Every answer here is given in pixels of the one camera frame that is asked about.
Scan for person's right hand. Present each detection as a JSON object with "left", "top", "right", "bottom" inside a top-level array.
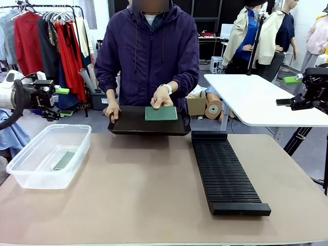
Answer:
[{"left": 105, "top": 98, "right": 121, "bottom": 121}]

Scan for green PCB board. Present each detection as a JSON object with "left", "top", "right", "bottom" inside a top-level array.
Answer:
[
  {"left": 145, "top": 106, "right": 179, "bottom": 121},
  {"left": 53, "top": 151, "right": 76, "bottom": 171}
]

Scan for white paper roll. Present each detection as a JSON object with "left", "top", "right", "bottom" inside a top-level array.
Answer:
[{"left": 78, "top": 68, "right": 97, "bottom": 93}]

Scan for black tripod pole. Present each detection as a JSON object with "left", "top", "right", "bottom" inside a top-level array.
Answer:
[{"left": 247, "top": 12, "right": 266, "bottom": 76}]

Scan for white side table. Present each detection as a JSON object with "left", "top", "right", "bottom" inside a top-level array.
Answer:
[{"left": 203, "top": 73, "right": 328, "bottom": 140}]

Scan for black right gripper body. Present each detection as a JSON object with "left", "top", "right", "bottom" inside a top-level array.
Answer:
[{"left": 302, "top": 67, "right": 328, "bottom": 108}]

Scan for black slotted PCB rack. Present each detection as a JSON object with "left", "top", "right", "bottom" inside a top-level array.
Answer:
[{"left": 191, "top": 130, "right": 272, "bottom": 216}]

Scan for black tripod legs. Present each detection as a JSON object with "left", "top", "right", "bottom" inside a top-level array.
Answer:
[{"left": 283, "top": 127, "right": 314, "bottom": 157}]

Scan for tan bare mannequin torso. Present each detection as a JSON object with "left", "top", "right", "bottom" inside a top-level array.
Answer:
[{"left": 204, "top": 86, "right": 233, "bottom": 123}]

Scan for light grey-blue hanging garment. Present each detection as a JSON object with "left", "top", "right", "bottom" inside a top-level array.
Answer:
[{"left": 0, "top": 10, "right": 18, "bottom": 65}]

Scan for white open frame case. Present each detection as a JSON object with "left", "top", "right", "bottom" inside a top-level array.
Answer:
[{"left": 210, "top": 56, "right": 223, "bottom": 74}]

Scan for beige paper roll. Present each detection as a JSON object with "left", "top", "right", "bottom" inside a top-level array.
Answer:
[{"left": 87, "top": 63, "right": 98, "bottom": 90}]

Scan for black stand leg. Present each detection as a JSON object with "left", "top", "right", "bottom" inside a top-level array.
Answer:
[{"left": 310, "top": 176, "right": 328, "bottom": 197}]

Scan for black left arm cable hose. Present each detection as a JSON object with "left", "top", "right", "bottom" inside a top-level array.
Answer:
[{"left": 0, "top": 73, "right": 35, "bottom": 130}]

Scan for person's right forearm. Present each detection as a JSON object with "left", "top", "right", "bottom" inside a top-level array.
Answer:
[{"left": 94, "top": 65, "right": 120, "bottom": 102}]

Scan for black clothes rack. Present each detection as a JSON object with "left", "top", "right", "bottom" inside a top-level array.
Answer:
[{"left": 0, "top": 4, "right": 89, "bottom": 117}]

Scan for brown cardboard box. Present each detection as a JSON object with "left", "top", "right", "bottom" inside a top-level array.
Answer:
[{"left": 186, "top": 91, "right": 207, "bottom": 117}]

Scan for light blue cloth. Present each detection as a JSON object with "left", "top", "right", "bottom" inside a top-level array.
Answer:
[{"left": 0, "top": 109, "right": 32, "bottom": 152}]

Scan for dark grey hanging garment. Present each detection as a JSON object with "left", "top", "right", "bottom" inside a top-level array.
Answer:
[{"left": 37, "top": 16, "right": 61, "bottom": 80}]

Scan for cream hanging garment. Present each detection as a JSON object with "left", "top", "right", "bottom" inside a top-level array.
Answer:
[{"left": 74, "top": 17, "right": 94, "bottom": 58}]

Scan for person in purple jacket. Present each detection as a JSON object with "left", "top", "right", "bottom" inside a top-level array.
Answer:
[{"left": 94, "top": 0, "right": 200, "bottom": 121}]

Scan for person's left hand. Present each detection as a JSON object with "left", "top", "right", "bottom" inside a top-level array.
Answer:
[{"left": 150, "top": 87, "right": 174, "bottom": 110}]

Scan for clear plastic storage box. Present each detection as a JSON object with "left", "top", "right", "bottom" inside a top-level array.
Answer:
[{"left": 6, "top": 125, "right": 92, "bottom": 190}]

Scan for black plastic tray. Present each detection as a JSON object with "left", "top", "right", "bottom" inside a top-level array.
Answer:
[{"left": 107, "top": 105, "right": 192, "bottom": 136}]

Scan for red long dress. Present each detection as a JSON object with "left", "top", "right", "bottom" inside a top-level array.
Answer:
[{"left": 55, "top": 22, "right": 87, "bottom": 102}]

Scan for mannequin in beige jacket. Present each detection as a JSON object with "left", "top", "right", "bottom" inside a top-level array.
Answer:
[{"left": 221, "top": 0, "right": 269, "bottom": 75}]

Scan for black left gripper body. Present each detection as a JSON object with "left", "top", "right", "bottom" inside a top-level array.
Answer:
[{"left": 24, "top": 79, "right": 55, "bottom": 111}]

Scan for mannequin in cream and navy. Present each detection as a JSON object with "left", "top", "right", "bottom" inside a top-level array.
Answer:
[{"left": 252, "top": 0, "right": 299, "bottom": 83}]

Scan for grey storage bin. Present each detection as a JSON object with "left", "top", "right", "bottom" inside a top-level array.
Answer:
[{"left": 91, "top": 92, "right": 119, "bottom": 111}]

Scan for mannequin in pink top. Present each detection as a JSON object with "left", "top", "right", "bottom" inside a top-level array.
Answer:
[{"left": 294, "top": 14, "right": 328, "bottom": 77}]

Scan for white monitor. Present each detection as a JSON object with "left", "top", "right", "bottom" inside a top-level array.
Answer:
[{"left": 220, "top": 23, "right": 234, "bottom": 39}]

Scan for red long-sleeve top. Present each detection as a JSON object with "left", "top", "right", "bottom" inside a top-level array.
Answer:
[{"left": 14, "top": 11, "right": 44, "bottom": 77}]

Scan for person's left forearm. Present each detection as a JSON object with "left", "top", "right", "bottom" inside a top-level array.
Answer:
[{"left": 163, "top": 71, "right": 200, "bottom": 94}]

